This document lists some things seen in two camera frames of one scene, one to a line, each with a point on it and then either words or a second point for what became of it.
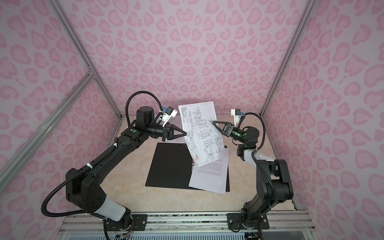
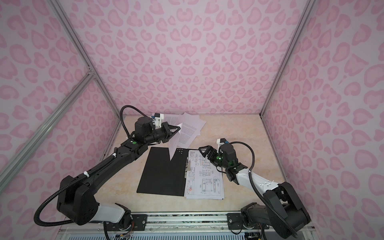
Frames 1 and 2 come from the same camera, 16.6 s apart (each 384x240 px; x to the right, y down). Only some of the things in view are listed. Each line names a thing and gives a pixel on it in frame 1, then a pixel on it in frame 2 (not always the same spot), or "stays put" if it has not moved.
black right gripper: [229, 131] → [207, 153]
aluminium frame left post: [83, 51] stays put
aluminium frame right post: [310, 5] stays put
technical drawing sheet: [204, 137] → [204, 179]
